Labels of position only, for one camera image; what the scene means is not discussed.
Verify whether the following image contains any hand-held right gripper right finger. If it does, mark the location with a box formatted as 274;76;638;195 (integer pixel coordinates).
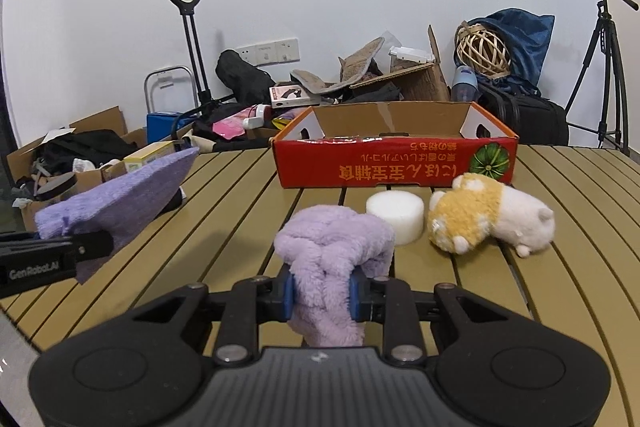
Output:
349;267;516;365

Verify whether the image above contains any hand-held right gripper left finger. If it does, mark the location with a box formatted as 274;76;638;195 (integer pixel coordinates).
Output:
127;264;297;365

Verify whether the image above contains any purple knit cloth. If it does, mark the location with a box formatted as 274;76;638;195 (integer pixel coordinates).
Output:
34;147;201;284

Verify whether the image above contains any pink plush toy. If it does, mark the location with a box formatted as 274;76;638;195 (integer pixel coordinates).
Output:
275;204;396;348

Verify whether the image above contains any white foam cylinder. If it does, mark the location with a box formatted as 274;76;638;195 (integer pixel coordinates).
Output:
366;192;426;246

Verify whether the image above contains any yellow white plush hamster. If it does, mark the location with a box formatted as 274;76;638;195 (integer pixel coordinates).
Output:
426;173;556;258

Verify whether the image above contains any large cardboard box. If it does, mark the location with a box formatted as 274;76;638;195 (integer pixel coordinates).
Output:
7;144;106;228

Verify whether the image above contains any pile of dark clothes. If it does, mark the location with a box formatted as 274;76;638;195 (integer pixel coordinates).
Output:
30;129;138;178

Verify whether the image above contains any yellow white small box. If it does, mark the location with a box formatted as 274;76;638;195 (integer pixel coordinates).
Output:
123;141;186;172

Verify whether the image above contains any cardboard box with flap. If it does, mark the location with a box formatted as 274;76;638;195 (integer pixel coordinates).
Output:
67;107;148;148

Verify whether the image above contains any blue plastic box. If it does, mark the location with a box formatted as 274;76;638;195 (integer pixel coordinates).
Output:
146;111;193;146

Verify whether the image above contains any red cardboard box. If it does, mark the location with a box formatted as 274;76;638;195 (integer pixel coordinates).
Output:
271;102;519;189

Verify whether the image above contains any white red bottle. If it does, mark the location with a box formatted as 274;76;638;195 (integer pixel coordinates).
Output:
243;104;273;130

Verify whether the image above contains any pink package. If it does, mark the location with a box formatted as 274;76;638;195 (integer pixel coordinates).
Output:
212;107;248;140

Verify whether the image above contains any white box black picture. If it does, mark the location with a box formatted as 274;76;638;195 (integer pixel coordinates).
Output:
269;84;321;108

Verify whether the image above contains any black duffel bag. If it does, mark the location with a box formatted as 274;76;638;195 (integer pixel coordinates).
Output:
216;49;276;102

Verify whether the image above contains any open brown cardboard box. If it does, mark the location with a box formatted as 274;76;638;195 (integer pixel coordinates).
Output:
350;25;451;102

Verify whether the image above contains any olive slatted folding table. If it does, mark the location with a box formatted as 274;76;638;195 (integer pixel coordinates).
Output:
0;142;640;427

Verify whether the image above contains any blue water bottle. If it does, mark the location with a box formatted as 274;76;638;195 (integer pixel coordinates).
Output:
451;66;478;102

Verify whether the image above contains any black suitcase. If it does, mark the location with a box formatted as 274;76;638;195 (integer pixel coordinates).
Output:
475;82;569;146

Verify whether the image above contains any white plastic container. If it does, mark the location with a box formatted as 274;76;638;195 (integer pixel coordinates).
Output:
390;47;435;68

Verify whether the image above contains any wicker ball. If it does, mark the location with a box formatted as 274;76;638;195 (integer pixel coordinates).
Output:
455;24;511;80

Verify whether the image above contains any blue velvet bag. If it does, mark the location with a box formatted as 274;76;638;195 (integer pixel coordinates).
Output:
460;8;555;95

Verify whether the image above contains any black tripod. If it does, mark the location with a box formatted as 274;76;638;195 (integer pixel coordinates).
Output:
565;0;632;155

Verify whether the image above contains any silver metal frame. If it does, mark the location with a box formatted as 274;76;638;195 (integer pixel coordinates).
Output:
144;66;196;115

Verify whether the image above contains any white wall socket panel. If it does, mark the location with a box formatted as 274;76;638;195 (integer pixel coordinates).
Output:
236;38;301;65

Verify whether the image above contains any hand trolley black handle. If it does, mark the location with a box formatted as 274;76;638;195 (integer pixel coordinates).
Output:
165;0;216;118

